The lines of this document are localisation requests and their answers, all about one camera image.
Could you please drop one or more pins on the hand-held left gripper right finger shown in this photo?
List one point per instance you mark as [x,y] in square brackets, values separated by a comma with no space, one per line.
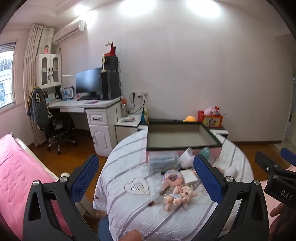
[208,178]

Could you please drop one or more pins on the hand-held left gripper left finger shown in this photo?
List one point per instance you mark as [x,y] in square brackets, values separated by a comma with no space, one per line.
[84,178]

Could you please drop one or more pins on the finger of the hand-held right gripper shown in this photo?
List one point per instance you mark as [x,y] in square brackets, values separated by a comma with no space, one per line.
[288,157]
[270,165]

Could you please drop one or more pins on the small pigtailed doll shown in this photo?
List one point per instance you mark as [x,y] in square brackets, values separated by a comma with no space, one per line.
[179,195]

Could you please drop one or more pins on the pink round toy package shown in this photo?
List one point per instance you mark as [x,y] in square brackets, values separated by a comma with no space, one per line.
[172,177]

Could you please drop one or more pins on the clear dental flosser box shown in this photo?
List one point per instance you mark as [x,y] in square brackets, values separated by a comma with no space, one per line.
[163,162]

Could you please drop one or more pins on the black rimmed cardboard box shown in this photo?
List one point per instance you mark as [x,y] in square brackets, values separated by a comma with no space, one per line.
[175,136]

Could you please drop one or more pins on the person's right hand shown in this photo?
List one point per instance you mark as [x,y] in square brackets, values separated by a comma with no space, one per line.
[278,213]

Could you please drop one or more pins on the pink cloth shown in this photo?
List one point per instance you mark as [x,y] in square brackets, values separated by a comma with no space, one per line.
[266,199]

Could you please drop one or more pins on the clear case with teal insert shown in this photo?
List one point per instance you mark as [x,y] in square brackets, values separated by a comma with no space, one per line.
[204,153]

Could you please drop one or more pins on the low white cabinet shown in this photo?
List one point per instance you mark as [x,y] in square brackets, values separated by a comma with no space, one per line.
[219,134]

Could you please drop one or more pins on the striped white tablecloth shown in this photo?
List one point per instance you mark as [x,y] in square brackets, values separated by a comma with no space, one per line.
[129,162]

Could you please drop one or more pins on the white desk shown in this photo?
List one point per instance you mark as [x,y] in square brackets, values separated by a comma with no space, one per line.
[99,129]

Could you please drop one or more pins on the person's leg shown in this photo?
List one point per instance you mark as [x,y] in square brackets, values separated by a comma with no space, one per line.
[104,229]

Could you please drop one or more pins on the black office chair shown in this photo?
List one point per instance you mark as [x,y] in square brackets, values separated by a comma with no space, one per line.
[60,127]

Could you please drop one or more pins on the red printed box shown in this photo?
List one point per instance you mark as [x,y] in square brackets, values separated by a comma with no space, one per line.
[211,120]

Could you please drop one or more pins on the orange ball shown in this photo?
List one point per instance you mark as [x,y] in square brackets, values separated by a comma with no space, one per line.
[189,118]

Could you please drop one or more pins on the white nightstand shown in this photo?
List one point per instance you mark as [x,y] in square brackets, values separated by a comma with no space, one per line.
[126,129]

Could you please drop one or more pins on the pink pig plush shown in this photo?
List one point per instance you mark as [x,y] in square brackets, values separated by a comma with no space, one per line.
[210,110]

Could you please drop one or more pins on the pink bed blanket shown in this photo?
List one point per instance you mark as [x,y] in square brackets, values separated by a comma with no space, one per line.
[16,166]

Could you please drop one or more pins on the pink item on nightstand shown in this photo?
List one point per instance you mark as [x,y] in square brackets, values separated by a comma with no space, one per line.
[129,119]

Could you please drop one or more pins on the purple paper sheet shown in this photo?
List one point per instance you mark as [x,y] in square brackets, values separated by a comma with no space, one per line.
[90,102]

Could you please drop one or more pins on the orange capped bottle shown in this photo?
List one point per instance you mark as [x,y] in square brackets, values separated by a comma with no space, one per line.
[124,109]

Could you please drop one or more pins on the dark printed jacket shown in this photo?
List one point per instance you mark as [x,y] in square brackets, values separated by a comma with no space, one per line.
[38,109]

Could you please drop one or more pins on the blue and white books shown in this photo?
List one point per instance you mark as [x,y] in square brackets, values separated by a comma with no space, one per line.
[67,92]

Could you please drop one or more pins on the teal and yellow bag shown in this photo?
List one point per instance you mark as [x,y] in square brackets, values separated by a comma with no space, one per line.
[145,114]

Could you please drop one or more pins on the black computer tower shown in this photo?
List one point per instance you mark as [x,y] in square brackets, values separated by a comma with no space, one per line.
[111,85]

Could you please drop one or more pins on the black computer monitor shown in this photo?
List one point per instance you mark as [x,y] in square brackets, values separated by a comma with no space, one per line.
[89,81]

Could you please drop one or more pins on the white glass door cabinet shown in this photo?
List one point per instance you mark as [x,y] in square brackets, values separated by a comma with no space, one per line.
[48,69]

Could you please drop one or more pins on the black speaker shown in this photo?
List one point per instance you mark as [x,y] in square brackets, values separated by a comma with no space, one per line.
[111,63]

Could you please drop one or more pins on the window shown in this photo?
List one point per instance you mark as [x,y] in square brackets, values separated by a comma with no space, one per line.
[5,76]

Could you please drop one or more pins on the red paper bag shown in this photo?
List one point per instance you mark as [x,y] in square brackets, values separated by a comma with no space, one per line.
[112,49]

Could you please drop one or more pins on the beige curtain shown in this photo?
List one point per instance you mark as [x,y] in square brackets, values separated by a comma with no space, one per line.
[31,58]

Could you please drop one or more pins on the white air conditioner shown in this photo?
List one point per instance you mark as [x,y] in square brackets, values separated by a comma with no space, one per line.
[69,31]

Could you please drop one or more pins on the white bed frame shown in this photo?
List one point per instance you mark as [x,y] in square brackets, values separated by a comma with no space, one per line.
[64,175]

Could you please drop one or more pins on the white wall socket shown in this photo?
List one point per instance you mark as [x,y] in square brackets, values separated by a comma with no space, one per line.
[140,95]

